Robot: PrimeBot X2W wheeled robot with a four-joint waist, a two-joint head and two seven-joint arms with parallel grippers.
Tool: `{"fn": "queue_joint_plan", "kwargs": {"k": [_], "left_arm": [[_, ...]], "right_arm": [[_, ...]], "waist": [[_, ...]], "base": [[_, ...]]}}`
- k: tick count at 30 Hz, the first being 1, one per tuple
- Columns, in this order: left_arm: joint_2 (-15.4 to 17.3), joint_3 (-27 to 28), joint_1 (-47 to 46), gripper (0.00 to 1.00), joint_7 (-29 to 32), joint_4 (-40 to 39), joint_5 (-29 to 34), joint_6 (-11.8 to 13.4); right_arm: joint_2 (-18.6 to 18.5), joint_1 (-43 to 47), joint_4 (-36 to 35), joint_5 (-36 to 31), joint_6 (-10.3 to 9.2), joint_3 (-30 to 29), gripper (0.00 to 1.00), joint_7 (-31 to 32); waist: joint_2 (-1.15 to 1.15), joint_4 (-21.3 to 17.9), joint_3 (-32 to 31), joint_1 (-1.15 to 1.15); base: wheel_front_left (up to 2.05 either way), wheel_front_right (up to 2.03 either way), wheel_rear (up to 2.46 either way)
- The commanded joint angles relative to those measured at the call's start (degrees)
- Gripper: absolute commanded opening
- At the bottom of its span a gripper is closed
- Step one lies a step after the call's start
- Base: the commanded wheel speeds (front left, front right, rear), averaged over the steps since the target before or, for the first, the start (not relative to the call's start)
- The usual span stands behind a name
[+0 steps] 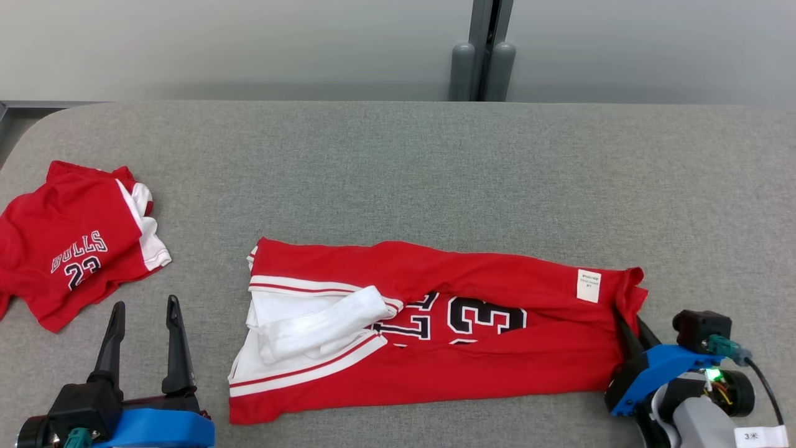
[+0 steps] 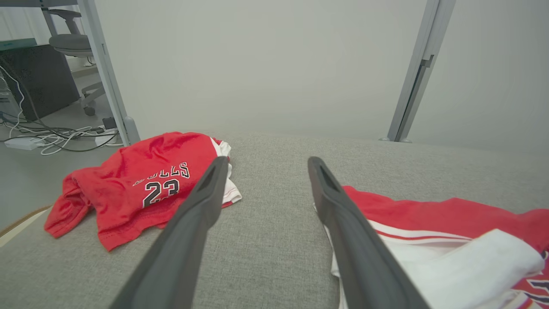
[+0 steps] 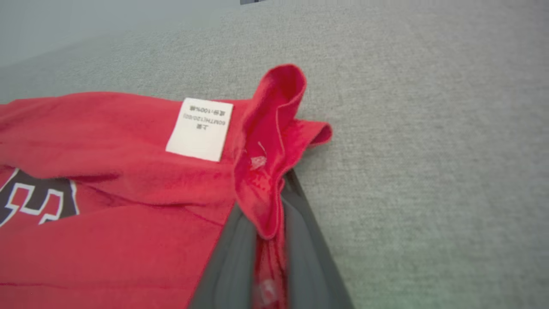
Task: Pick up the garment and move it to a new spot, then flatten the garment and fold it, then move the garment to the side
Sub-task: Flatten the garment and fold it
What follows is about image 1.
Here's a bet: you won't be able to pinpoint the white paper cable label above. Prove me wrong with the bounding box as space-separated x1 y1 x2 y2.
734 425 789 448

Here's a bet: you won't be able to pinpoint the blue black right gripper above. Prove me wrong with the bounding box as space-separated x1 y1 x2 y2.
604 305 725 418

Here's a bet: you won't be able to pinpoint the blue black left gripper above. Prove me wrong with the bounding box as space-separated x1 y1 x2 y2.
87 295 215 448

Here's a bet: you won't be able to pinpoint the grey cylindrical post bumper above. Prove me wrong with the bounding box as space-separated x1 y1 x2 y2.
450 42 476 102
485 41 517 102

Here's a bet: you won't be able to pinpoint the red Bulls 23 shorts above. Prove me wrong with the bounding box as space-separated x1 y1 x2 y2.
0 161 172 334

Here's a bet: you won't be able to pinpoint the red white-sleeved 23 jersey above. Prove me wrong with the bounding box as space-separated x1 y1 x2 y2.
228 237 649 426

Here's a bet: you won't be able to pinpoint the grey metal partition post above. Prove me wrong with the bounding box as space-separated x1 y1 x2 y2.
468 0 516 102

